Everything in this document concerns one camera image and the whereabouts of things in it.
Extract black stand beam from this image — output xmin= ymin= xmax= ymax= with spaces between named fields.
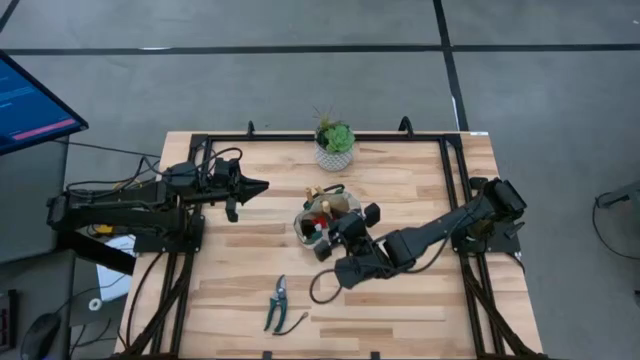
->
xmin=54 ymin=230 xmax=137 ymax=277

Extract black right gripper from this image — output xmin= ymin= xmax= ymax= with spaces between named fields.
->
xmin=313 ymin=201 xmax=382 ymax=263

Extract succulent in white pot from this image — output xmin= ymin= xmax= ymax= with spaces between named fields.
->
xmin=312 ymin=105 xmax=357 ymax=173

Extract white paper sheet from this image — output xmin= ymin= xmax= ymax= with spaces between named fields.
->
xmin=94 ymin=234 xmax=139 ymax=302

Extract black computer mouse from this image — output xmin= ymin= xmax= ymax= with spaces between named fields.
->
xmin=19 ymin=312 xmax=63 ymax=360

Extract red and white small item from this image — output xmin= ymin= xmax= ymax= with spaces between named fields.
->
xmin=301 ymin=214 xmax=332 ymax=242

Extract black pruner wrist strap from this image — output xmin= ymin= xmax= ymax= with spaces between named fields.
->
xmin=272 ymin=311 xmax=310 ymax=336

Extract black floor cable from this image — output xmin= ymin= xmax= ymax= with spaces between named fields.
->
xmin=592 ymin=190 xmax=640 ymax=261

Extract grey side desk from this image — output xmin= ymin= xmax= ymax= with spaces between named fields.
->
xmin=0 ymin=137 xmax=129 ymax=360

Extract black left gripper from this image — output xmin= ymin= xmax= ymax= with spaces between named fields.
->
xmin=211 ymin=156 xmax=270 ymax=205

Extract blue-screen computer monitor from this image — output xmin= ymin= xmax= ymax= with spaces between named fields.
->
xmin=0 ymin=49 xmax=90 ymax=157

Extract cream and green gardening bag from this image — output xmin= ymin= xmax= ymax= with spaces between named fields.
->
xmin=292 ymin=183 xmax=365 ymax=250

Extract black aluminium table frame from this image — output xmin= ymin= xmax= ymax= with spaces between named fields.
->
xmin=117 ymin=130 xmax=551 ymax=360

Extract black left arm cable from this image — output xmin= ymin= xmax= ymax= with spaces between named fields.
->
xmin=64 ymin=146 xmax=245 ymax=201

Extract black keyboard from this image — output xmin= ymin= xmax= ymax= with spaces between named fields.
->
xmin=0 ymin=288 xmax=19 ymax=352

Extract green-handled pruning shears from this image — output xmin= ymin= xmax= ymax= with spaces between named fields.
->
xmin=263 ymin=273 xmax=290 ymax=334

